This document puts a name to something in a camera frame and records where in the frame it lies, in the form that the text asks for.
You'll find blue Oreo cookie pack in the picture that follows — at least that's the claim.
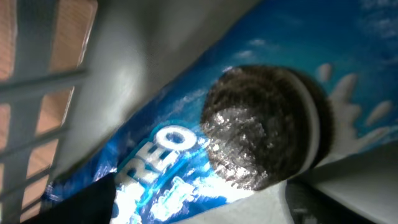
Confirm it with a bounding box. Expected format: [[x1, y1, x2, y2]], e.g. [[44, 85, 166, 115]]
[[43, 1, 397, 223]]

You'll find grey plastic mesh basket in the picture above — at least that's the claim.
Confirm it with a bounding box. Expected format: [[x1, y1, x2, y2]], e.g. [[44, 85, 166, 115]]
[[1, 1, 397, 223]]

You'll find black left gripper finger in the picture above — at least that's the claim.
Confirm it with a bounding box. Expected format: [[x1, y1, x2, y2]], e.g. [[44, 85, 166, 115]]
[[22, 174, 116, 224]]

